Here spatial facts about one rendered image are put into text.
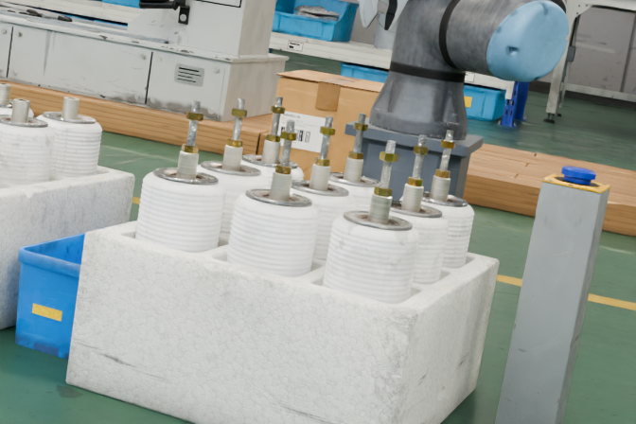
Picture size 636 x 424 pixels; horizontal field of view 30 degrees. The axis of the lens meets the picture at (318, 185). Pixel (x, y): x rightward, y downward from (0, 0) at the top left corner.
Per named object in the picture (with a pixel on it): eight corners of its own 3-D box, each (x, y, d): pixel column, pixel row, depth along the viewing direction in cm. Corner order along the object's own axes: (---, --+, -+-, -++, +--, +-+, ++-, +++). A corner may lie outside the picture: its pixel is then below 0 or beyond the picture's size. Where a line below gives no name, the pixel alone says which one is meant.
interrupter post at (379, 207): (362, 221, 129) (367, 191, 128) (380, 222, 130) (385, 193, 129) (373, 226, 127) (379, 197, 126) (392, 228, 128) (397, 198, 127)
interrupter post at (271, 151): (266, 163, 160) (270, 138, 159) (281, 167, 159) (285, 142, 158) (256, 164, 158) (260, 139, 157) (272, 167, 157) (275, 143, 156)
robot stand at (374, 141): (342, 292, 198) (371, 115, 194) (450, 317, 194) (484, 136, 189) (312, 317, 181) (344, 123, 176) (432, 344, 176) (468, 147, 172)
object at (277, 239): (290, 374, 130) (316, 214, 127) (204, 358, 131) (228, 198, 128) (301, 350, 139) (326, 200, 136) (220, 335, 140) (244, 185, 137)
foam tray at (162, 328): (217, 318, 172) (235, 197, 169) (475, 389, 158) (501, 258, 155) (63, 383, 136) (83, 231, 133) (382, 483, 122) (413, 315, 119)
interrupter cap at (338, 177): (356, 190, 149) (357, 185, 149) (310, 177, 153) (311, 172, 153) (391, 188, 155) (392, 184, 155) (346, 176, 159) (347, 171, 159)
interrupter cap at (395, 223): (329, 215, 130) (331, 208, 129) (388, 218, 133) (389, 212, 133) (364, 232, 123) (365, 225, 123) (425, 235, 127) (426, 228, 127)
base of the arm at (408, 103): (379, 118, 192) (390, 58, 190) (471, 135, 188) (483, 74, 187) (359, 124, 177) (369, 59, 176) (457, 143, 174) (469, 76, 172)
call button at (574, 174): (562, 181, 142) (565, 164, 141) (595, 187, 140) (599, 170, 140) (556, 184, 138) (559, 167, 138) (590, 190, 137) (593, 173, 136)
